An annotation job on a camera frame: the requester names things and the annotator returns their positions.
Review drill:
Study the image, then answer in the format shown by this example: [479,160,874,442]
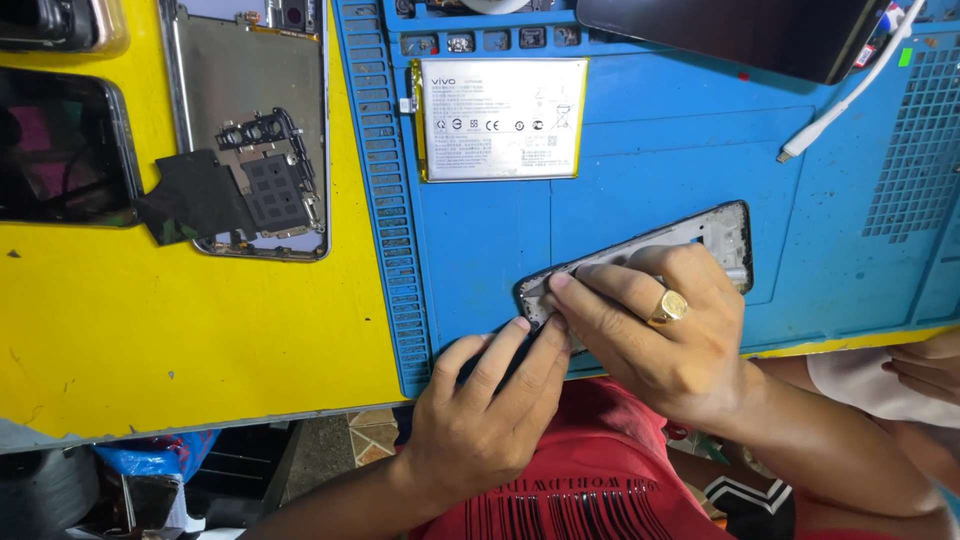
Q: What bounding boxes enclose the person's left hand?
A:
[396,315,573,520]

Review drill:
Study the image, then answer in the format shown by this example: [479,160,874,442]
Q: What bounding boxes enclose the person's right hand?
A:
[546,243,760,435]

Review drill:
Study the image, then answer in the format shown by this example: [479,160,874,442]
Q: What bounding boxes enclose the black phone frame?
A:
[514,199,754,355]

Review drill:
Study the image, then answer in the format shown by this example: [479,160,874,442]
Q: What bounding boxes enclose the silver metal tweezers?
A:
[522,267,752,300]

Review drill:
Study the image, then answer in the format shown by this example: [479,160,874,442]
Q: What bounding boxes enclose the person's red printed shirt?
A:
[396,375,759,540]

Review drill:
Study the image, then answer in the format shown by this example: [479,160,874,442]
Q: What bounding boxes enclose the black shorts with white stripes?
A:
[703,474,798,540]

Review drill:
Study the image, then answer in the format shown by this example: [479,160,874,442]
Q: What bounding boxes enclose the blue silicone repair mat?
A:
[333,0,960,399]

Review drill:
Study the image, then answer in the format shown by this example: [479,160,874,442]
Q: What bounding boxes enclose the black crate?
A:
[183,421,305,520]

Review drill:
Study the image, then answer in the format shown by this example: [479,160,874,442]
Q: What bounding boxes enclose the white phone battery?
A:
[399,57,591,184]

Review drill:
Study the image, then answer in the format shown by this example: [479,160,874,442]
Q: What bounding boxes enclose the black shield plate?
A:
[240,153,315,235]

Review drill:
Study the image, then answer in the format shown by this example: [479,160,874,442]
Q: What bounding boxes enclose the blue plastic bag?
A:
[93,429,220,483]

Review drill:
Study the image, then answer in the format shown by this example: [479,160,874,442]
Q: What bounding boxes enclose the black phone screen panel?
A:
[575,0,895,87]

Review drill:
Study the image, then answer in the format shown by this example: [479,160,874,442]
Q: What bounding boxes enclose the black graphite sheet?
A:
[133,148,258,248]

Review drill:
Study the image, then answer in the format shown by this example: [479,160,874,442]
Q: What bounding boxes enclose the white tape roll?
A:
[459,0,532,16]

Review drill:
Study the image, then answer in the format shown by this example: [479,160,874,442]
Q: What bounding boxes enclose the opened silver-framed phone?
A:
[157,0,332,263]

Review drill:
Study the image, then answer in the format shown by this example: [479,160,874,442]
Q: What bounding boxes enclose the black phone with dark screen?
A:
[0,66,145,228]

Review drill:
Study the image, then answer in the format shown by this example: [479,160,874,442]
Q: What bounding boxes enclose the phone in clear case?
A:
[0,0,130,58]

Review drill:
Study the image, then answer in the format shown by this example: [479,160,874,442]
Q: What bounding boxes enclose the gold finger ring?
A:
[648,288,690,328]

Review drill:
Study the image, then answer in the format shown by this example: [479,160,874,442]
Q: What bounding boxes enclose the white charging cable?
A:
[775,0,931,164]

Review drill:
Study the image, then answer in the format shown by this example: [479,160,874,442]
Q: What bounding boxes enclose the black camera bracket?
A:
[215,107,304,153]

